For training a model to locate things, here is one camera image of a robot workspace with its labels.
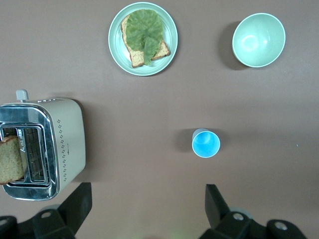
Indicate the brown table mat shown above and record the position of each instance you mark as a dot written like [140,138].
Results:
[149,112]

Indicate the green lettuce leaf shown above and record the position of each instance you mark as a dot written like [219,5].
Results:
[144,30]

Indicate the beige chrome toaster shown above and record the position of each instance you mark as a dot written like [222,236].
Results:
[69,139]

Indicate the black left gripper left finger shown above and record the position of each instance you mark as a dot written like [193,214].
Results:
[62,219]

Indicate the pale green bowl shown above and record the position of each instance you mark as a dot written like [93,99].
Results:
[259,39]

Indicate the brown bread slice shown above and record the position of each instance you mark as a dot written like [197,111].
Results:
[10,161]

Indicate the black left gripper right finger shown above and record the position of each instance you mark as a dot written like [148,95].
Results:
[224,221]

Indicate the pale green plate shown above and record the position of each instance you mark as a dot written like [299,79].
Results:
[117,42]

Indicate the toasted bread slice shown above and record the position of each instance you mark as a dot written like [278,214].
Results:
[137,58]

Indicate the light blue plastic cup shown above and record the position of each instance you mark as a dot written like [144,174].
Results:
[206,144]

